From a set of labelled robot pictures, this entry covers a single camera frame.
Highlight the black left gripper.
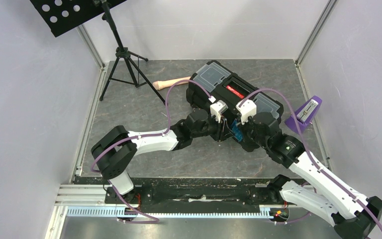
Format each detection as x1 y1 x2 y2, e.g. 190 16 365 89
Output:
191 112 235 142

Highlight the black plastic toolbox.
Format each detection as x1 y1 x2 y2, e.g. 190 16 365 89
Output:
186 60 285 142

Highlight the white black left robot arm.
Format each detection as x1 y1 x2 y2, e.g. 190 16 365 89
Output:
91 109 226 203

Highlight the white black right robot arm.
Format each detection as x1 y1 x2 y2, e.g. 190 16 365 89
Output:
238 112 382 239

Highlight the purple plastic scraper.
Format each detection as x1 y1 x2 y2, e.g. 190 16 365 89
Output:
285 96 322 133

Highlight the black tripod music stand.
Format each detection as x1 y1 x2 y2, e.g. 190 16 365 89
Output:
31 0 166 105

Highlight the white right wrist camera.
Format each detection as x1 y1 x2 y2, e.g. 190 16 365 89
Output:
236 100 257 125

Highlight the beige wooden handle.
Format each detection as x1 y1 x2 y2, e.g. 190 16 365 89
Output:
152 77 190 90

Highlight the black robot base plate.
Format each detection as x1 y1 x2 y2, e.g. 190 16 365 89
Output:
123 178 285 214

